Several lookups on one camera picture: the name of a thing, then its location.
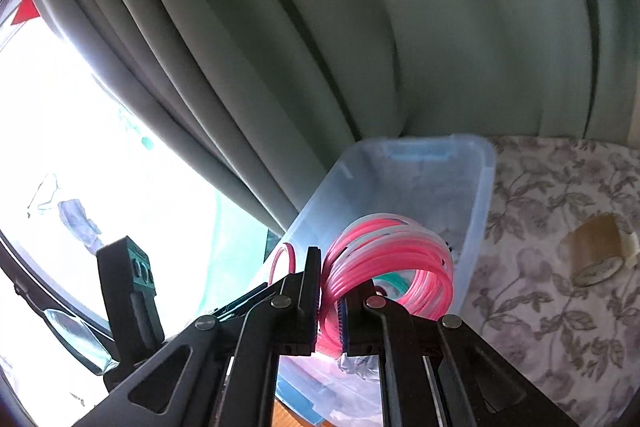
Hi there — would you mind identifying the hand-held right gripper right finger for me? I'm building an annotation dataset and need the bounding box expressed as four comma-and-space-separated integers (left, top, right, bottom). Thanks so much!
336, 279, 581, 427

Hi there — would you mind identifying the silver wrapper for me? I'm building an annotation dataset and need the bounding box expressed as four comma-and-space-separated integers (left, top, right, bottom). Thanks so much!
336, 352, 383, 375

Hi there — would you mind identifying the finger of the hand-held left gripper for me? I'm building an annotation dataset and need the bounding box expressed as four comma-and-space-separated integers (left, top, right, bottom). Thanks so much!
212, 279, 283, 322

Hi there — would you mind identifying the grey hanging garment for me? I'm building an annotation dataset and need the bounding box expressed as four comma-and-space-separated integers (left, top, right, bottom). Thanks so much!
56, 198, 104, 254

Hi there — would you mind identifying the clear plastic storage box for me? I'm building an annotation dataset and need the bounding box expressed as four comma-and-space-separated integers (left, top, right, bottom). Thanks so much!
267, 134, 497, 427

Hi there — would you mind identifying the grey-green curtain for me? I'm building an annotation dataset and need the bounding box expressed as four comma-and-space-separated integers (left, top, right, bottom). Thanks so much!
25, 0, 640, 238

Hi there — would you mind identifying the pink hair tie bundle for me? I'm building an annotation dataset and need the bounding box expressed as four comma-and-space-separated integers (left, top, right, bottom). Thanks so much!
320, 213, 455, 355

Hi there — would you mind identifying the teal hair tie bundle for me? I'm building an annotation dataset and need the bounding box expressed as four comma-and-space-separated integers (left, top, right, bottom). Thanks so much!
375, 272, 426, 308

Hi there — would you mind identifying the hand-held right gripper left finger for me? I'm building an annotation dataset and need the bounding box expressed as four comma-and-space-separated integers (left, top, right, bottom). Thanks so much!
75, 247, 323, 427

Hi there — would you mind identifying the brown tape roll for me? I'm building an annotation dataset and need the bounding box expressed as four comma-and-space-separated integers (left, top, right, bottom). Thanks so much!
565, 213, 632, 289

